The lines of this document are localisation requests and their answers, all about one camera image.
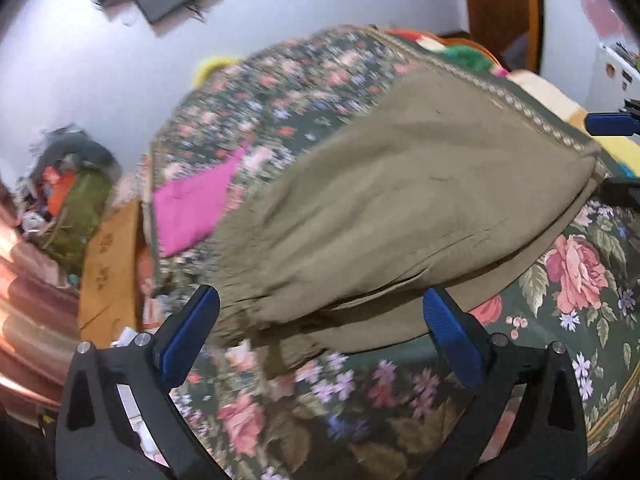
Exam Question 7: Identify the colourful striped blanket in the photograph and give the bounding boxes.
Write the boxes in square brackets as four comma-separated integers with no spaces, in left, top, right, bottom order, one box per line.
[385,27,640,181]

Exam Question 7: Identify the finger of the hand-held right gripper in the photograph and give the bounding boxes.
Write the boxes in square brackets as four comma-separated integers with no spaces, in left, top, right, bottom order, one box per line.
[585,111,640,137]

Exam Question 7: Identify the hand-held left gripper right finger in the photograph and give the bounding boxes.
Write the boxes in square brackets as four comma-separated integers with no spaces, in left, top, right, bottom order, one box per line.
[422,287,589,480]

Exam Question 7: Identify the pink cloth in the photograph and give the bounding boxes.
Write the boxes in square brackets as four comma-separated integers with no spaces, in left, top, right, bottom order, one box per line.
[152,146,249,258]

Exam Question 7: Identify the olive green pants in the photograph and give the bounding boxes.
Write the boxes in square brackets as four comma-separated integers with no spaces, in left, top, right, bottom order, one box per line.
[210,66,608,380]

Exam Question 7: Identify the striped curtain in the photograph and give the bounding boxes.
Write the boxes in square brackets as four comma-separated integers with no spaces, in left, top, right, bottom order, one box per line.
[0,185,83,428]

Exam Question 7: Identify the white cabinet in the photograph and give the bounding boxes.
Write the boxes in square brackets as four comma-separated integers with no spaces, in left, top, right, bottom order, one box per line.
[582,40,640,121]

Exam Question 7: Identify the floral bed blanket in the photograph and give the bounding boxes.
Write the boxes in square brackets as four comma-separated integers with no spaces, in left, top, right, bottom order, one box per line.
[142,26,640,480]

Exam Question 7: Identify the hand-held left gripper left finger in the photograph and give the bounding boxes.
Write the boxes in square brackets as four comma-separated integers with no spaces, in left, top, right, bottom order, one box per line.
[55,284,224,480]

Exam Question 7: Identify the yellow plush toy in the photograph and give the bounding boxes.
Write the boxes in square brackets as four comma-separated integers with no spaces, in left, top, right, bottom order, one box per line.
[192,55,243,88]

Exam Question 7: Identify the pile of clothes and bags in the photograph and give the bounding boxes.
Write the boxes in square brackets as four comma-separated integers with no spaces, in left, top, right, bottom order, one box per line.
[15,127,123,286]

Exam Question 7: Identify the wooden door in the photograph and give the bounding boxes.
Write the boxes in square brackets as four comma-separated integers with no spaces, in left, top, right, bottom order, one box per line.
[459,0,545,74]

